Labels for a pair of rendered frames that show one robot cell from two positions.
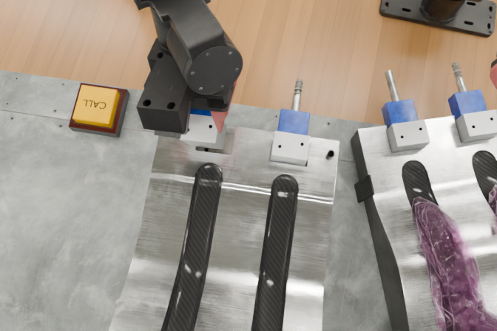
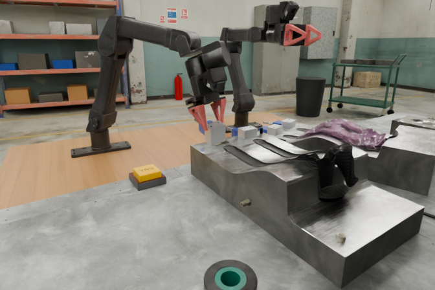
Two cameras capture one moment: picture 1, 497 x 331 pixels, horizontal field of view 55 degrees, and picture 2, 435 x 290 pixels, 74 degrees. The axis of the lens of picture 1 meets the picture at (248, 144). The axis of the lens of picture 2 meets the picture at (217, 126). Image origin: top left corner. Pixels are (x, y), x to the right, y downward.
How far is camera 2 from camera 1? 0.80 m
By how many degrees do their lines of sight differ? 62
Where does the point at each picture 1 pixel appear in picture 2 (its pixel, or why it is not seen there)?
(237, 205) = (250, 149)
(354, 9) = not seen: hidden behind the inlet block
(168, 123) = (221, 74)
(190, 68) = (221, 49)
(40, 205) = (149, 217)
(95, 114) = (151, 171)
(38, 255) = (171, 232)
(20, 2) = (61, 175)
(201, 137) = (218, 125)
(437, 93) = not seen: hidden behind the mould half
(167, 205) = (224, 158)
